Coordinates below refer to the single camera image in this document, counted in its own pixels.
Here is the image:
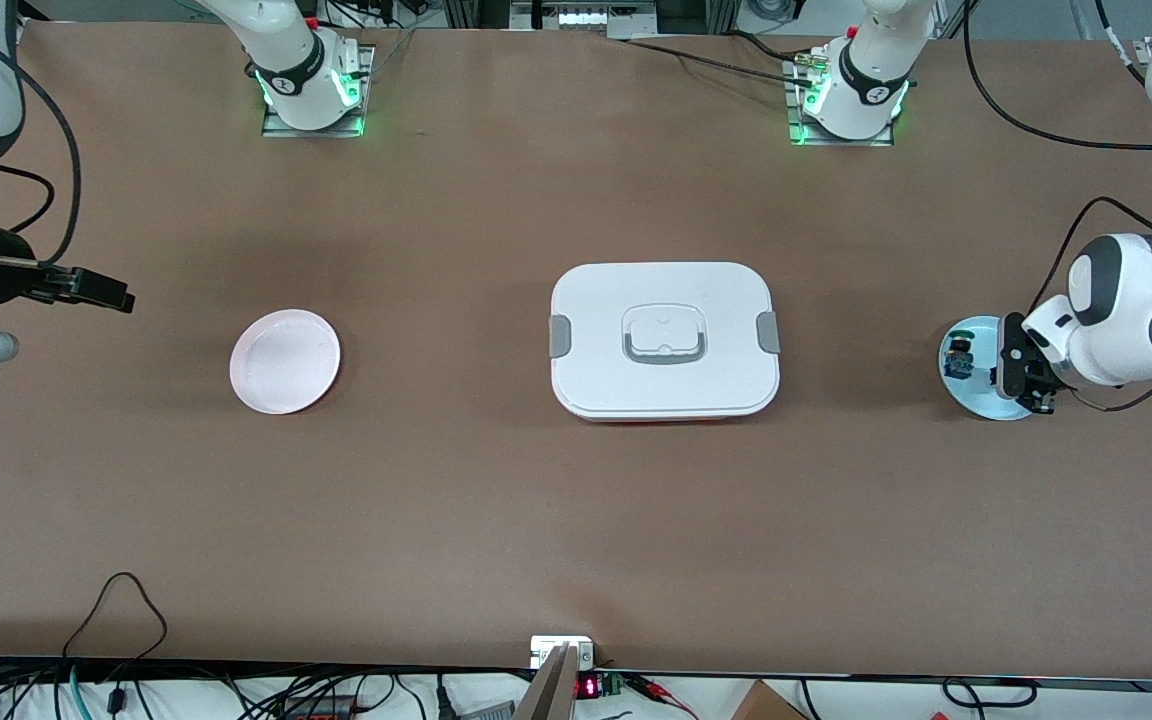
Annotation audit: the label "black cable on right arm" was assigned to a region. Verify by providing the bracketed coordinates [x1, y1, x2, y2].
[0, 15, 83, 266]

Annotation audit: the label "aluminium profile bar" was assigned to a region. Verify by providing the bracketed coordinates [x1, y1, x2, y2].
[514, 645, 583, 720]

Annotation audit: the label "black looped cable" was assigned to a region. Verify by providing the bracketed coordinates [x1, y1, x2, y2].
[62, 571, 169, 663]

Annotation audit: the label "white lunch box grey latches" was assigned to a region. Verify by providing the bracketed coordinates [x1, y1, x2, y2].
[549, 262, 782, 423]

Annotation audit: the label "brown cardboard box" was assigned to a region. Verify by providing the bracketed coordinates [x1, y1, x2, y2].
[731, 680, 809, 720]

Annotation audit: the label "light blue round plate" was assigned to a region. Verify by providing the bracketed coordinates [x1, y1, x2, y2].
[939, 315, 1037, 421]

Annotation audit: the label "metal base plate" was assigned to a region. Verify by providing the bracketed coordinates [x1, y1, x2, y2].
[784, 52, 897, 148]
[261, 43, 377, 138]

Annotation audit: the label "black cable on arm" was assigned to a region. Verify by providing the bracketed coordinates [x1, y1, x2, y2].
[964, 0, 1152, 158]
[0, 15, 83, 266]

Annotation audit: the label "black cable on table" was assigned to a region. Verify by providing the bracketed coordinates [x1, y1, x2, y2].
[624, 30, 822, 83]

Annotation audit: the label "pale pink round plate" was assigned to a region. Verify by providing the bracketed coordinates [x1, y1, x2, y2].
[229, 309, 342, 416]

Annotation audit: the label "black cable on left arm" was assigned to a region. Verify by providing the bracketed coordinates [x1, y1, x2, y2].
[964, 0, 1152, 158]

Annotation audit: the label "aluminium frame with equipment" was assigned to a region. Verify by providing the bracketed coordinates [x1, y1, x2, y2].
[444, 0, 739, 39]

